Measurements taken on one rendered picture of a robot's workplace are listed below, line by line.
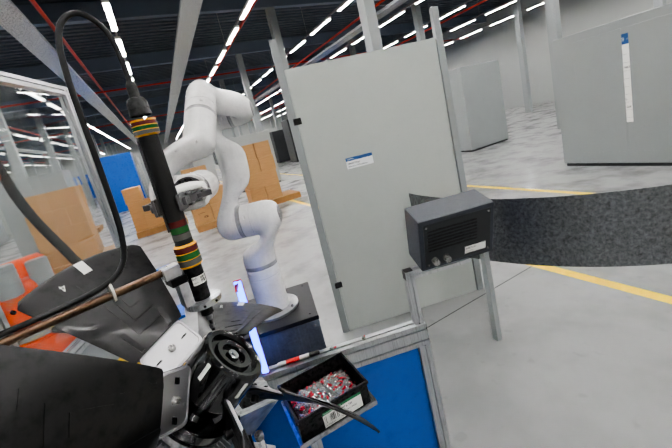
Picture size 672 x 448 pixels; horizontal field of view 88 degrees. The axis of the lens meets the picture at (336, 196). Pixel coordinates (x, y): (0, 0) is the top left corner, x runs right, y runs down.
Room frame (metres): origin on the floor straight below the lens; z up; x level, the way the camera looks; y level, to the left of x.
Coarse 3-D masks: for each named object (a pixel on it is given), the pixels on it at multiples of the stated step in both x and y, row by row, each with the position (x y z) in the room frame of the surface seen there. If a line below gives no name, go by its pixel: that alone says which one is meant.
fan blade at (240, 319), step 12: (216, 312) 0.84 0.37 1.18; (228, 312) 0.83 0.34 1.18; (240, 312) 0.82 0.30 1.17; (252, 312) 0.83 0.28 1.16; (264, 312) 0.83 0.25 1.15; (276, 312) 0.85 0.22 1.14; (204, 324) 0.78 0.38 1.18; (216, 324) 0.77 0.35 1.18; (228, 324) 0.75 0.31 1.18; (240, 324) 0.74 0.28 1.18; (252, 324) 0.74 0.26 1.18
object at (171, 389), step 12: (168, 372) 0.48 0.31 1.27; (180, 372) 0.50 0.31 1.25; (168, 384) 0.48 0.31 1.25; (180, 384) 0.50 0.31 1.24; (168, 396) 0.47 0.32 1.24; (180, 396) 0.49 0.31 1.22; (168, 408) 0.47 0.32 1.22; (180, 408) 0.49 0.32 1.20; (168, 420) 0.46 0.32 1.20; (180, 420) 0.48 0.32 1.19; (168, 432) 0.46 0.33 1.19
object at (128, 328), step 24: (96, 264) 0.67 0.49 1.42; (144, 264) 0.71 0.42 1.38; (48, 288) 0.60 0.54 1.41; (144, 288) 0.65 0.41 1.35; (24, 312) 0.56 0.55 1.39; (96, 312) 0.60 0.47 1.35; (120, 312) 0.60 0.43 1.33; (144, 312) 0.61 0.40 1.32; (168, 312) 0.62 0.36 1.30; (96, 336) 0.57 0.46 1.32; (120, 336) 0.57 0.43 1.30; (144, 336) 0.58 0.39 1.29
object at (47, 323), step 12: (156, 276) 0.61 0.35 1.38; (120, 288) 0.57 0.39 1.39; (132, 288) 0.58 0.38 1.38; (96, 300) 0.54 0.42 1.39; (108, 300) 0.55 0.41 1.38; (72, 312) 0.52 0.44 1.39; (36, 324) 0.49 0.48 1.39; (48, 324) 0.50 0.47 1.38; (12, 336) 0.47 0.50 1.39; (24, 336) 0.48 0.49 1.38
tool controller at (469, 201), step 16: (464, 192) 1.14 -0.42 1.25; (416, 208) 1.10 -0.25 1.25; (432, 208) 1.08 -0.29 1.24; (448, 208) 1.06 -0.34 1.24; (464, 208) 1.04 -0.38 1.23; (480, 208) 1.04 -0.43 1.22; (416, 224) 1.03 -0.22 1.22; (432, 224) 1.02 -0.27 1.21; (448, 224) 1.03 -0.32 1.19; (464, 224) 1.04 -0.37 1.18; (480, 224) 1.06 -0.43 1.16; (416, 240) 1.06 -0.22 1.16; (432, 240) 1.04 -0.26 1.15; (448, 240) 1.05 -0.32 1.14; (464, 240) 1.06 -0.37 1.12; (480, 240) 1.07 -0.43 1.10; (416, 256) 1.09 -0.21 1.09; (432, 256) 1.05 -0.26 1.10; (448, 256) 1.04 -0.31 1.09; (464, 256) 1.08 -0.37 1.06
